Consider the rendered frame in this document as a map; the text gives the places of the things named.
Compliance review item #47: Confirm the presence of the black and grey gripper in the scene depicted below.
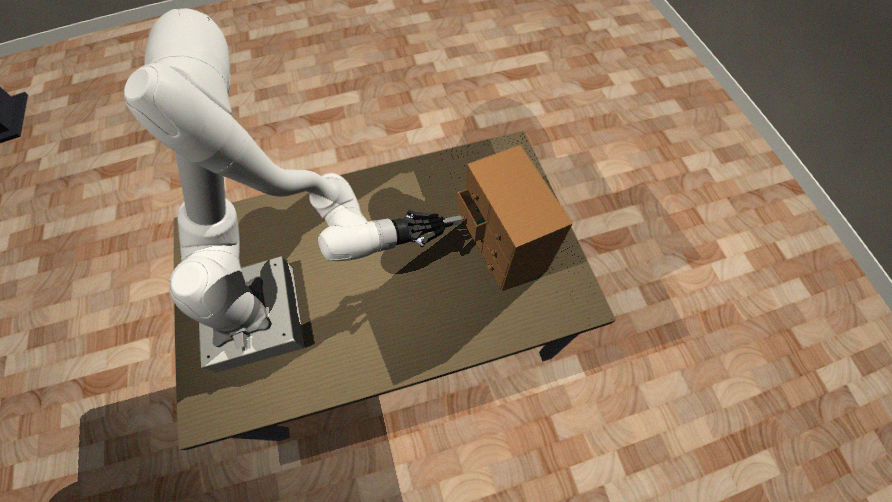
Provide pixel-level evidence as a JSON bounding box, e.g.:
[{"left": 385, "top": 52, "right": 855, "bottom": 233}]
[{"left": 391, "top": 210, "right": 462, "bottom": 247}]

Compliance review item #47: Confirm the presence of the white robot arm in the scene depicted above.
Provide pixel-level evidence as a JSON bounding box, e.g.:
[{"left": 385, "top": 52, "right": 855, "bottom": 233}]
[{"left": 124, "top": 9, "right": 398, "bottom": 351}]

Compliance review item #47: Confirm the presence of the orange-brown wooden chest of drawers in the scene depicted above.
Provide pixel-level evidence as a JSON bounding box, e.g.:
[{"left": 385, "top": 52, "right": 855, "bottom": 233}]
[{"left": 466, "top": 145, "right": 572, "bottom": 291}]

